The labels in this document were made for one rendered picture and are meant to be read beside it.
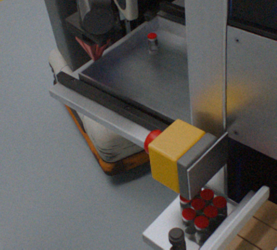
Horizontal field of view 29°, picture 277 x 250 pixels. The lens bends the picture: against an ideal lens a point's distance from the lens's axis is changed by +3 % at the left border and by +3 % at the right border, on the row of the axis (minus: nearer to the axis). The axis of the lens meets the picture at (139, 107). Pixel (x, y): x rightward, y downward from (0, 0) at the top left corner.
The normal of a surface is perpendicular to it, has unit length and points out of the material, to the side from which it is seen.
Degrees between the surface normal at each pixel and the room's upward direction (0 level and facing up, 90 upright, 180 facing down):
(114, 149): 90
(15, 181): 0
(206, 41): 90
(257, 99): 90
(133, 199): 0
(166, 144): 0
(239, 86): 90
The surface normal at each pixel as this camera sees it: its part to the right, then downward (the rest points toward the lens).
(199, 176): 0.74, 0.37
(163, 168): -0.66, 0.55
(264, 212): -0.11, -0.75
